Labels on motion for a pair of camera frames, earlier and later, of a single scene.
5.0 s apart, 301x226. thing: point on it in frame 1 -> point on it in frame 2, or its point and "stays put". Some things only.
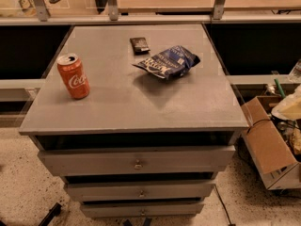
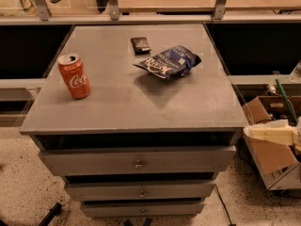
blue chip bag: x=173 y=62 stays put
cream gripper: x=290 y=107 -> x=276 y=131
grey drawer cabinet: x=138 y=120 stays put
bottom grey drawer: x=136 y=209 stays put
